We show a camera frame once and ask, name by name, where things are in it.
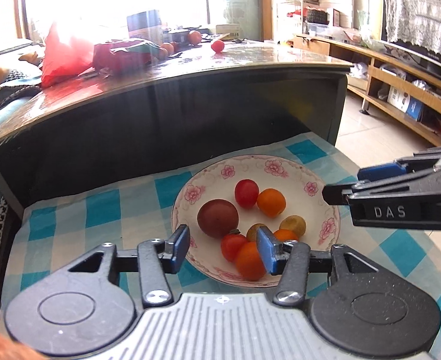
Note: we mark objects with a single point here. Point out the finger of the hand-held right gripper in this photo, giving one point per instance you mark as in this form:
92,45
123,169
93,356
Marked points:
385,170
370,193

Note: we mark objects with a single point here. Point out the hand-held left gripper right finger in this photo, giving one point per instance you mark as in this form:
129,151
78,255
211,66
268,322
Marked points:
267,249

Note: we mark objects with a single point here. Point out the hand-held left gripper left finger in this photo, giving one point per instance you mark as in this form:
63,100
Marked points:
178,249

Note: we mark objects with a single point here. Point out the large orange tangerine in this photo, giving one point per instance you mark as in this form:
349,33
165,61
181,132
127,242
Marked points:
248,260

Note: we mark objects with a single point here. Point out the small green-brown fruit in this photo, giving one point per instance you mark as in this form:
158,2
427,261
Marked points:
254,231

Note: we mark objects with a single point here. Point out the yellow-green fruit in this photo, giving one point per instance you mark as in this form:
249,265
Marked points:
293,225

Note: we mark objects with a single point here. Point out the red tomato with stem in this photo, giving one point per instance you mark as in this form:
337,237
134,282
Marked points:
231,246

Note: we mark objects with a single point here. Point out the dark red passion fruit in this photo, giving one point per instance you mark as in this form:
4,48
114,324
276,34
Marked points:
218,219

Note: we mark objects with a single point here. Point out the white plate with pink flowers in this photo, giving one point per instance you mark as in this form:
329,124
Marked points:
310,210

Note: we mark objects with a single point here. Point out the smooth red tomato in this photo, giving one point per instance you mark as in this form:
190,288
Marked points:
246,193

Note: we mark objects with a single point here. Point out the blue white box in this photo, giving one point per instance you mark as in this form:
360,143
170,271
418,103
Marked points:
406,103

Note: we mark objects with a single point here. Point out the wooden media cabinet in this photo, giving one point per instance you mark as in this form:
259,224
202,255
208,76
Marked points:
400,93

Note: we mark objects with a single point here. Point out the blue white checkered tablecloth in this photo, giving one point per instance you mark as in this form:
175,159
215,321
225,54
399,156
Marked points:
104,213

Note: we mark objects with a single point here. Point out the television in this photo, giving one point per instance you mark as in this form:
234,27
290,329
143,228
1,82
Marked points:
423,52

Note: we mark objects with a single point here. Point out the dark wooden coffee table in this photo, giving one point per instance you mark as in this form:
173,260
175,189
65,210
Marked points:
168,120

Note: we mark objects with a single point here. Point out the white lace cloth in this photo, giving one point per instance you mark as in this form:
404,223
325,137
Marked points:
423,11

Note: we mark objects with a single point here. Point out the small orange fruit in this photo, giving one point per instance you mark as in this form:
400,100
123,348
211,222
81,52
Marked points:
167,48
195,37

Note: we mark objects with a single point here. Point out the dark red bag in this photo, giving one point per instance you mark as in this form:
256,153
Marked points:
125,54

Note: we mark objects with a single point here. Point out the small red tomato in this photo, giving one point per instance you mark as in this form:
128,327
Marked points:
217,45

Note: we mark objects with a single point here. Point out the dark box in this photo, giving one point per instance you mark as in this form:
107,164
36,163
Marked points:
144,26

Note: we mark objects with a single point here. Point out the red plastic bag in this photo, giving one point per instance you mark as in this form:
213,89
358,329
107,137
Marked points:
63,54

